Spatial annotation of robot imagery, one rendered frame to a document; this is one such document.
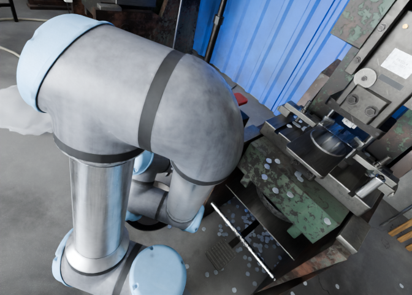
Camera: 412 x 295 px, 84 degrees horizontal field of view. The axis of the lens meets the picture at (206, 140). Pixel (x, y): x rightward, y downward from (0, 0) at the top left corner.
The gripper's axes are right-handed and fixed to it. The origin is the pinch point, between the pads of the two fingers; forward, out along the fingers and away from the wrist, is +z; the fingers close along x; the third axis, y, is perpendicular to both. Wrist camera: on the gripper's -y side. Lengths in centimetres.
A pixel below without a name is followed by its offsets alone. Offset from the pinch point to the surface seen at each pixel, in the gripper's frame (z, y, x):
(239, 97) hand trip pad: 7.5, -22.5, -9.0
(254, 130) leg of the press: 18.9, -15.5, 0.1
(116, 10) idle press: 21, -15, -127
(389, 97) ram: 8, -49, 28
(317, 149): 8.6, -25.4, 23.9
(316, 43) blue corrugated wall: 122, -87, -43
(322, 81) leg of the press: 46, -51, 1
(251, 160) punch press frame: 15.0, -6.5, 8.7
